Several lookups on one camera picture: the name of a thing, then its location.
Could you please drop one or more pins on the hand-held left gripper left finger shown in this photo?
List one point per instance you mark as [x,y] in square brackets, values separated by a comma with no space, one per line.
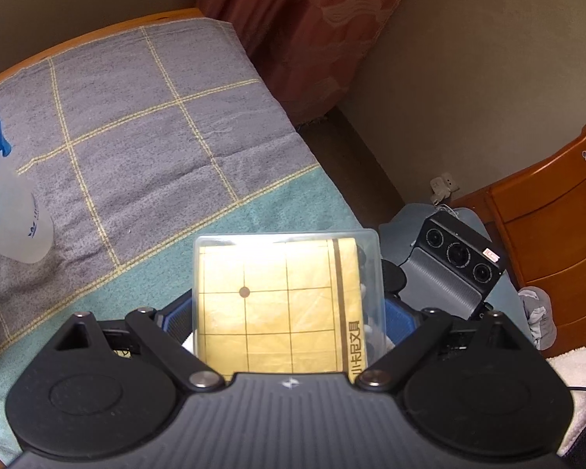
[176,320]

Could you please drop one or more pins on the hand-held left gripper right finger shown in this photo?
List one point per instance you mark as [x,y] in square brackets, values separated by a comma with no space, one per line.
[398,322]

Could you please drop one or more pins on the clear box with grid board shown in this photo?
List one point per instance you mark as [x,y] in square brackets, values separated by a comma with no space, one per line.
[273,303]

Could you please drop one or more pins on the white towel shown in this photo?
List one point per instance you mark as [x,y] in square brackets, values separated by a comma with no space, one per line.
[581,381]

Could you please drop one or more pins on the tall translucent cup blue lid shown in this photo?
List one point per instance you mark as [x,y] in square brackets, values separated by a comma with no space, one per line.
[10,205]

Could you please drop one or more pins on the crumpled grey cloth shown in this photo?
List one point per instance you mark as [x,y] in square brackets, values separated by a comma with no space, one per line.
[539,312]

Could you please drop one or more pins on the wooden cabinet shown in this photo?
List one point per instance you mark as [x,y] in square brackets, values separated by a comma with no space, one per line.
[556,234]

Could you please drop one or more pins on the grey teal checked table cloth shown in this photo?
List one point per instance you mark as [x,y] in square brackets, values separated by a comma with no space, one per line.
[151,132]

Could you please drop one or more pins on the white wall socket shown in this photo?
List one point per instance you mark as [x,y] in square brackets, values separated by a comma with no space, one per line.
[443,186]

